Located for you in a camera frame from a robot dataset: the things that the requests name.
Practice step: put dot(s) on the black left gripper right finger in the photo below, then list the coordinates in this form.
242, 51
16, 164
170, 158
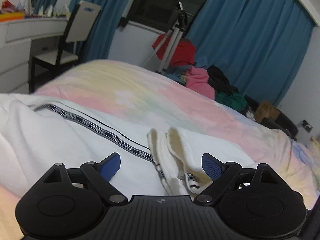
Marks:
230, 176

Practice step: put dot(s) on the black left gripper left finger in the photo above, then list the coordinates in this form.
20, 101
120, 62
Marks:
88, 184

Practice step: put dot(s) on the white knit sweater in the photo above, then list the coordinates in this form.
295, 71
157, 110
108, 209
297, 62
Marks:
37, 132

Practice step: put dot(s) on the green garment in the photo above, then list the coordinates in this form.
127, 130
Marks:
234, 100

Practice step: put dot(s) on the small brown cardboard box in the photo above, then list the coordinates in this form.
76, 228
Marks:
266, 110

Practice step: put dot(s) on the pastel rainbow bed sheet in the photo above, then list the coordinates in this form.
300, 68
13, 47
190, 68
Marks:
139, 96

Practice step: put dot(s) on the black garment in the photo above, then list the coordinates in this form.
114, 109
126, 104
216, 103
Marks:
219, 81

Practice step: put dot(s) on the pink garment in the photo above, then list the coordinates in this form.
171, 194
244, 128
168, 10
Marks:
197, 80

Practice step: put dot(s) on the red garment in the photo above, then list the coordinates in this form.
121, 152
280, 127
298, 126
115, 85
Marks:
183, 55

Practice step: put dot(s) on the right blue curtain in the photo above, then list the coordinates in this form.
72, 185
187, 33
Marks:
258, 44

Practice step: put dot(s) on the blue curtain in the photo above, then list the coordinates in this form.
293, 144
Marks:
99, 41
258, 44

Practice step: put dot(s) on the black and white chair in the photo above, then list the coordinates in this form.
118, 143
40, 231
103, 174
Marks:
77, 30

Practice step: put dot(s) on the silver tripod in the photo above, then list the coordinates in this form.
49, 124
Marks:
175, 34

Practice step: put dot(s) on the white dressing table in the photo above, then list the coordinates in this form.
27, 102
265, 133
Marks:
16, 38

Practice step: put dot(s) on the left blue curtain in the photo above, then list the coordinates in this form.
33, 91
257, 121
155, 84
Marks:
99, 41

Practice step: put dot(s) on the dark window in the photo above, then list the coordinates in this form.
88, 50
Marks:
159, 14

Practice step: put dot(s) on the orange box on table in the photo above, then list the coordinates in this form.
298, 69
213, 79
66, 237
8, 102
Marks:
11, 16

